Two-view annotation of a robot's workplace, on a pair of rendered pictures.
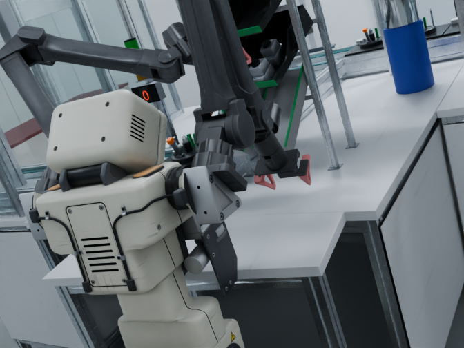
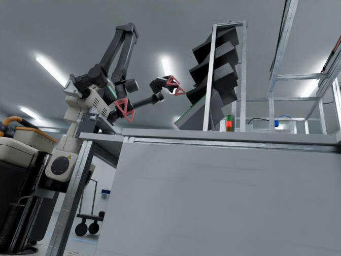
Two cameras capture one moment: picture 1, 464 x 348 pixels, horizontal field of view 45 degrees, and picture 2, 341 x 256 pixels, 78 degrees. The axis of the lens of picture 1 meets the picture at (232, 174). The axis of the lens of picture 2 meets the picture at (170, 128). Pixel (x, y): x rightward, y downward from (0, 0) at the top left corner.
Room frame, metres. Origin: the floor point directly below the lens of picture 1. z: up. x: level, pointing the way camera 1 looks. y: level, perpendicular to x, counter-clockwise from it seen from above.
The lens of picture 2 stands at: (1.23, -1.15, 0.55)
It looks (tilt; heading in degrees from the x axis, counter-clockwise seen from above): 23 degrees up; 72
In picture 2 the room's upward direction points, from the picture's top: 9 degrees clockwise
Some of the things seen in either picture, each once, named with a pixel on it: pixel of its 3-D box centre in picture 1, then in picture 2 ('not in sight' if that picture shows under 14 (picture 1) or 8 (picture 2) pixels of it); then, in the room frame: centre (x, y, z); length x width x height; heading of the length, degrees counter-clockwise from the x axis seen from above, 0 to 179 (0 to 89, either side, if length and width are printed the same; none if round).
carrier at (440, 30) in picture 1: (420, 25); not in sight; (2.71, -1.10, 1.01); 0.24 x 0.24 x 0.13; 53
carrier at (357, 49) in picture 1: (371, 36); not in sight; (2.86, -0.91, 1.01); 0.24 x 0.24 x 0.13; 53
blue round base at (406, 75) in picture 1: (409, 56); not in sight; (2.23, -0.84, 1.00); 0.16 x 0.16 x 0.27
